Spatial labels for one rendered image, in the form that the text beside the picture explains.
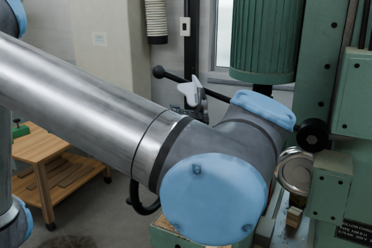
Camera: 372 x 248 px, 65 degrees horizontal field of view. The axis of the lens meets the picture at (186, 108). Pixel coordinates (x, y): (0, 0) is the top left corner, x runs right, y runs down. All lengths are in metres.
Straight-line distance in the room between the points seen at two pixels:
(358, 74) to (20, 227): 0.91
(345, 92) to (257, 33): 0.23
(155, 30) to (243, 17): 1.51
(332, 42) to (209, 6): 1.60
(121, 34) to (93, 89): 1.88
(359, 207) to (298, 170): 0.16
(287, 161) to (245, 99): 0.35
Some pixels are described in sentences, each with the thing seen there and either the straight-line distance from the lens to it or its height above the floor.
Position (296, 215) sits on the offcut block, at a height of 0.84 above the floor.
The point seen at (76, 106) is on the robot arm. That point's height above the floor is 1.28.
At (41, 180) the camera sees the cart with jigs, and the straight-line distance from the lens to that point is 1.97.
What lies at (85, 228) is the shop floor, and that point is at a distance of 2.15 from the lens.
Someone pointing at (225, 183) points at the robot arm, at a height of 1.24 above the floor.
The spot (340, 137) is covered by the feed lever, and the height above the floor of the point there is 1.13.
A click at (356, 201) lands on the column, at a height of 0.97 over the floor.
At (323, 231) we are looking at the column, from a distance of 0.83.
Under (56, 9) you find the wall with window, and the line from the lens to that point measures 2.98.
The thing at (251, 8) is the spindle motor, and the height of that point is 1.37.
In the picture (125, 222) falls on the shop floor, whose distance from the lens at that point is 2.13.
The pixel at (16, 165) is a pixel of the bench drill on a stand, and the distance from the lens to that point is 2.97.
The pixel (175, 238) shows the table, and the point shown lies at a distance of 0.71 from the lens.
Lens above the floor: 1.38
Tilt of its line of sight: 20 degrees down
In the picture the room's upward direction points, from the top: straight up
